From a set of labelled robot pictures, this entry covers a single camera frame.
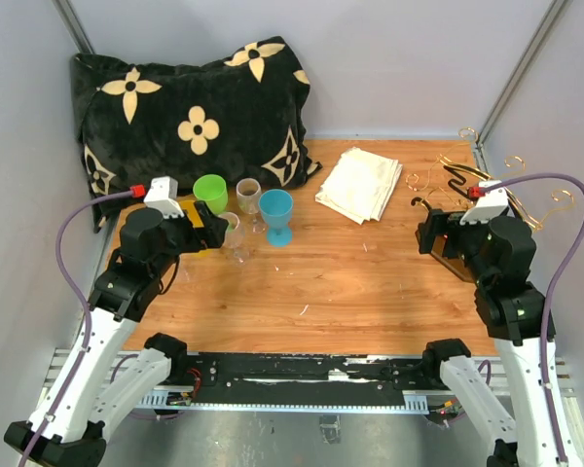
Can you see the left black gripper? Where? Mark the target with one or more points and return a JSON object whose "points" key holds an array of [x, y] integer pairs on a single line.
{"points": [[209, 236]]}

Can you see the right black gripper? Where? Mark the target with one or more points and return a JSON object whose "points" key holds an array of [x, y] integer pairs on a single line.
{"points": [[441, 222]]}

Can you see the gold and black wine glass rack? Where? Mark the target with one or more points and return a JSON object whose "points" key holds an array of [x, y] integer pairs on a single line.
{"points": [[463, 178]]}

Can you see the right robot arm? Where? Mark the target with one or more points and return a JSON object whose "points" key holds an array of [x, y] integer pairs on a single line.
{"points": [[497, 255]]}

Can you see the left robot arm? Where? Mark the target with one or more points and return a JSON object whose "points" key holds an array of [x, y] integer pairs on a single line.
{"points": [[75, 421]]}

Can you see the short clear wine glass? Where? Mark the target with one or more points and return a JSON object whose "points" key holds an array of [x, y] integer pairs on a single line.
{"points": [[234, 238]]}

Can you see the yellow plastic goblet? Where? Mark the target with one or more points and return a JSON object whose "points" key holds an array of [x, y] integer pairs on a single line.
{"points": [[188, 206]]}

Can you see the green plastic goblet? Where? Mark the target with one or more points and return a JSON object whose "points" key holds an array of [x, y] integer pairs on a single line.
{"points": [[212, 189]]}

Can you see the brown tinted clear goblet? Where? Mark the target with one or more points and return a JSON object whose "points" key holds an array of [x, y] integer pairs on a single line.
{"points": [[248, 195]]}

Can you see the blue plastic goblet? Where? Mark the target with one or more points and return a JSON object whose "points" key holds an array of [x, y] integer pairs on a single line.
{"points": [[276, 207]]}

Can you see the folded cream cloth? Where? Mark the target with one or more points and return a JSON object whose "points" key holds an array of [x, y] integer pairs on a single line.
{"points": [[360, 185]]}

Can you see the black floral plush pillow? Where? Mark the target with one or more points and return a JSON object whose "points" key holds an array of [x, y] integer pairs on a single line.
{"points": [[237, 117]]}

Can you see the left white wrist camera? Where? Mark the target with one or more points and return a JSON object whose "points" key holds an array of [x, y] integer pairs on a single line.
{"points": [[162, 197]]}

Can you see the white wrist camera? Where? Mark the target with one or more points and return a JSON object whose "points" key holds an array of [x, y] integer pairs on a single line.
{"points": [[490, 202], [162, 197]]}

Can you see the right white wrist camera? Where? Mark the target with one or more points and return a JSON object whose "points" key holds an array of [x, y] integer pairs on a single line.
{"points": [[490, 202]]}

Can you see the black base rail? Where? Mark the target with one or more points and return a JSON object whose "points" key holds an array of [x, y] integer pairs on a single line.
{"points": [[303, 383]]}

